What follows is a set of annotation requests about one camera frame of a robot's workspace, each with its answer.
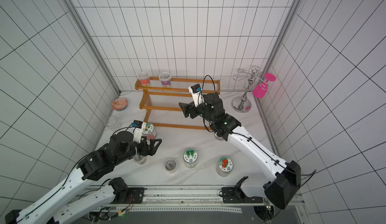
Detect small container purple seeds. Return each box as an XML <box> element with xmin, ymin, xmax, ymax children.
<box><xmin>159</xmin><ymin>72</ymin><xmax>171</xmax><ymax>87</ymax></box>

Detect small container red seeds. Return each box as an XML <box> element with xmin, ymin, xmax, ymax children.
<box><xmin>137</xmin><ymin>72</ymin><xmax>150</xmax><ymax>87</ymax></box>

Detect orange wooden two-tier shelf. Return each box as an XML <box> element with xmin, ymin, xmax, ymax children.
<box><xmin>135</xmin><ymin>77</ymin><xmax>221</xmax><ymax>122</ymax></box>

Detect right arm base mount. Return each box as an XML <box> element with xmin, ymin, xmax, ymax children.
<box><xmin>219</xmin><ymin>187</ymin><xmax>263</xmax><ymax>204</ymax></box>

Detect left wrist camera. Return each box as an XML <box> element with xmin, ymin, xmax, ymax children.
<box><xmin>131</xmin><ymin>120</ymin><xmax>146</xmax><ymax>143</ymax></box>

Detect round black floor port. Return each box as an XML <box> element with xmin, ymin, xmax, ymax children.
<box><xmin>253</xmin><ymin>206</ymin><xmax>275</xmax><ymax>223</ymax></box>

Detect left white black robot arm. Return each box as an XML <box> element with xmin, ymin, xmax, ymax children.
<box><xmin>5</xmin><ymin>131</ymin><xmax>162</xmax><ymax>224</ymax></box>

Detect small container dark seeds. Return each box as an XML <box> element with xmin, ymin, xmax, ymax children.
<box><xmin>134</xmin><ymin>155</ymin><xmax>147</xmax><ymax>165</ymax></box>

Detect flower label seed jar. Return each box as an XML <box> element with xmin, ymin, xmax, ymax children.
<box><xmin>214</xmin><ymin>133</ymin><xmax>224</xmax><ymax>141</ymax></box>

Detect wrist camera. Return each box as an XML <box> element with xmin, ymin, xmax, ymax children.
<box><xmin>131</xmin><ymin>120</ymin><xmax>146</xmax><ymax>143</ymax></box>
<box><xmin>188</xmin><ymin>83</ymin><xmax>204</xmax><ymax>107</ymax></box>

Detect orange patterned glass bowl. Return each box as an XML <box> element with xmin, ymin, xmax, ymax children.
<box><xmin>111</xmin><ymin>97</ymin><xmax>128</xmax><ymax>111</ymax></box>

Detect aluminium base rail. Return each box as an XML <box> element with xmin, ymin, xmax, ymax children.
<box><xmin>58</xmin><ymin>184</ymin><xmax>305</xmax><ymax>214</ymax></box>

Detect wiring bundle under rail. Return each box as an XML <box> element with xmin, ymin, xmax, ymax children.
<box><xmin>87</xmin><ymin>193</ymin><xmax>135</xmax><ymax>223</ymax></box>

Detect clear glass cup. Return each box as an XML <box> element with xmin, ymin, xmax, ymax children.
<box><xmin>106</xmin><ymin>115</ymin><xmax>119</xmax><ymax>128</ymax></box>

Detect red seed jar monkey lid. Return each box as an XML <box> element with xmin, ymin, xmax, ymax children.
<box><xmin>142</xmin><ymin>123</ymin><xmax>157</xmax><ymax>141</ymax></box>

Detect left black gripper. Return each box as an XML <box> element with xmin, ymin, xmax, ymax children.
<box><xmin>115</xmin><ymin>137</ymin><xmax>162</xmax><ymax>165</ymax></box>

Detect small container brown seeds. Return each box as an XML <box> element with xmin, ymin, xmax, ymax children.
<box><xmin>164</xmin><ymin>159</ymin><xmax>177</xmax><ymax>173</ymax></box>

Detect pink plastic wine glass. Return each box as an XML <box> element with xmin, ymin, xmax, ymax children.
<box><xmin>252</xmin><ymin>73</ymin><xmax>276</xmax><ymax>99</ymax></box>

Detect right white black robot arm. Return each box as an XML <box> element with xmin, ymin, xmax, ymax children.
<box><xmin>179</xmin><ymin>93</ymin><xmax>304</xmax><ymax>210</ymax></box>

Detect strawberry lid jar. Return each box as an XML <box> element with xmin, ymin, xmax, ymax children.
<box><xmin>216</xmin><ymin>157</ymin><xmax>234</xmax><ymax>177</ymax></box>

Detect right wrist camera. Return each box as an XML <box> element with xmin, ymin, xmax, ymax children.
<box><xmin>188</xmin><ymin>83</ymin><xmax>204</xmax><ymax>107</ymax></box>

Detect green tree lid jar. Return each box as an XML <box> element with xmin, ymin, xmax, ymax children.
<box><xmin>183</xmin><ymin>149</ymin><xmax>198</xmax><ymax>168</ymax></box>

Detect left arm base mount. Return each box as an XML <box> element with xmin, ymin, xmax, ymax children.
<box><xmin>110</xmin><ymin>187</ymin><xmax>145</xmax><ymax>205</ymax></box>

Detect chrome wine glass rack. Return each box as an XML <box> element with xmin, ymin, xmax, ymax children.
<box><xmin>232</xmin><ymin>66</ymin><xmax>264</xmax><ymax>113</ymax></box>

